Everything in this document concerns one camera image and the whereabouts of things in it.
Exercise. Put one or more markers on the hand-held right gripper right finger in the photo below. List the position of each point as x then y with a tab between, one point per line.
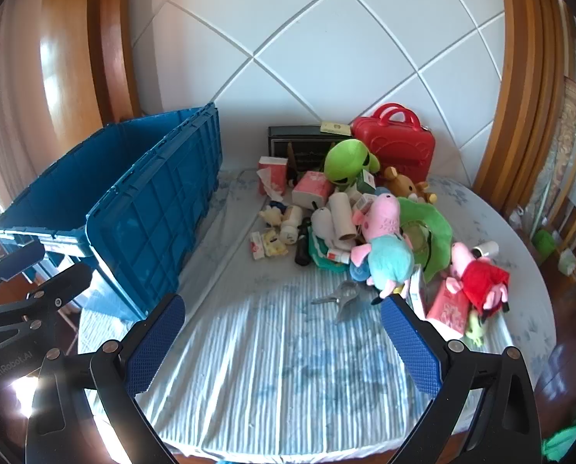
411	348

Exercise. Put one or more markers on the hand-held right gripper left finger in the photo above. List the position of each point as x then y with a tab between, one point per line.
155	343

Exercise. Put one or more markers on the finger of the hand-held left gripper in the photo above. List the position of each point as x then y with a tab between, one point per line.
70	280
20	261

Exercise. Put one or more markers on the white barcode box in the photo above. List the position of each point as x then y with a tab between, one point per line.
417	290

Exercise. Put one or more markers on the metal scissors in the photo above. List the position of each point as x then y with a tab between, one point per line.
341	295

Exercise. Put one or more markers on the blue plastic storage crate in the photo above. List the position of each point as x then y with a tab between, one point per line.
148	232

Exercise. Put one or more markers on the pink pig plush teal body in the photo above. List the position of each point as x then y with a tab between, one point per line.
387	256

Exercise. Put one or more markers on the pink pig plush red dress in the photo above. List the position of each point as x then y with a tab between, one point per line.
481	280

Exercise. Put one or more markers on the green frog plush cloth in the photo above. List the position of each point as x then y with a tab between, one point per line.
438	232

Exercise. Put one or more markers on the green container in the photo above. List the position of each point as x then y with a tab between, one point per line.
542	241

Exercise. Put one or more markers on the green pouch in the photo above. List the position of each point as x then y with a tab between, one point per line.
326	258

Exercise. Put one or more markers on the white curtain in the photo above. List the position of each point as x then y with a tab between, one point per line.
3	130

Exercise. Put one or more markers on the red and white packet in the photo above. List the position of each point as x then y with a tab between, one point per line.
256	245

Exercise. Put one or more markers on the black cylinder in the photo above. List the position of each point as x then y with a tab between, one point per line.
301	251

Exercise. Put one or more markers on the white paper roll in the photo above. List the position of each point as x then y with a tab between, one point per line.
341	217

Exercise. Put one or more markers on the yellow packet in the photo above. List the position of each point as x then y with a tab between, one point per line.
274	244

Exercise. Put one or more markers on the brown bear plush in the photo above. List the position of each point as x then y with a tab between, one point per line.
399	183

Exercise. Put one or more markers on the green and white box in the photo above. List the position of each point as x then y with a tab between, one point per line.
365	184

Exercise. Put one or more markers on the white pill bottle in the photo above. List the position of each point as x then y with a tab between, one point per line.
290	227

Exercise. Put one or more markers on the small white and blue plush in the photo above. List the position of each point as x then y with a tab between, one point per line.
271	213

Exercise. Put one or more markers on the small pink tissue pack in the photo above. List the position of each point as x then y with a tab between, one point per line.
309	188

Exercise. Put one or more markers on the red toy suitcase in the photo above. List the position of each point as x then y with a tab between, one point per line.
404	147

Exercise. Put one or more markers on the glossy wooden panel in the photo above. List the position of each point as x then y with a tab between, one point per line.
61	58

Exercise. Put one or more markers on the red and white tissue box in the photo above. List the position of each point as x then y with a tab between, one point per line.
274	169

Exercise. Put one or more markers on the beige card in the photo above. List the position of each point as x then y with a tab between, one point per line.
335	128

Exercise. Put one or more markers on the black gift box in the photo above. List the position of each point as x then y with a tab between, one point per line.
288	142

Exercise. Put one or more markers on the wooden frame pillar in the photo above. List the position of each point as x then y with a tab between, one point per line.
525	58
114	34

